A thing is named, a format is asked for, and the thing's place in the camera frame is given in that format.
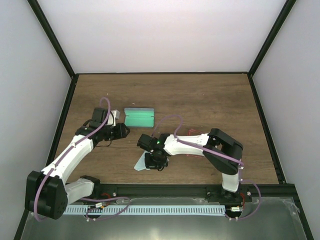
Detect blue green glasses case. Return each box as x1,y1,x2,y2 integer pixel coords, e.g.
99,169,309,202
124,107,155,128

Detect light blue cleaning cloth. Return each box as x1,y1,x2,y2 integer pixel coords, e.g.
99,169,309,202
134,151,151,171

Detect red transparent sunglasses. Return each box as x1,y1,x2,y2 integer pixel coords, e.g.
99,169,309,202
186,128,203,158

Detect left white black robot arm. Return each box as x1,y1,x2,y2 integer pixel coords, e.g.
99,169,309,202
24,107,130,220

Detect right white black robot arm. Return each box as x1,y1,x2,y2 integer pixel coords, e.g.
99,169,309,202
137,128,244,202

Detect clear plastic sheet cover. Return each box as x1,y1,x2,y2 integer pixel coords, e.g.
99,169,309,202
21,197,306,240

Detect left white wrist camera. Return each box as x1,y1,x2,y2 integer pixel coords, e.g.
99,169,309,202
110,109,120,127

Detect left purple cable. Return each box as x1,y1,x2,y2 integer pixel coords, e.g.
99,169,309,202
33,96,131,223

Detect purple cable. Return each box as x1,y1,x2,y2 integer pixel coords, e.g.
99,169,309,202
151,114,262,221
33,96,131,223

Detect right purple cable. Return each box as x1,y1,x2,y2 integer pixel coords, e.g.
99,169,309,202
151,114,262,221

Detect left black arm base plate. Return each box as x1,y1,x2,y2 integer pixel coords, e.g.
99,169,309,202
81,184,118,203

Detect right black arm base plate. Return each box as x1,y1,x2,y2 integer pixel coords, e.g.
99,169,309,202
205,184,252,205

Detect light blue slotted cable duct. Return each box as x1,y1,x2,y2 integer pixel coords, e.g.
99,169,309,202
63,205,226,216

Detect black aluminium frame rail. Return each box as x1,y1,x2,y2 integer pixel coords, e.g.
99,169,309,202
88,183,297,199

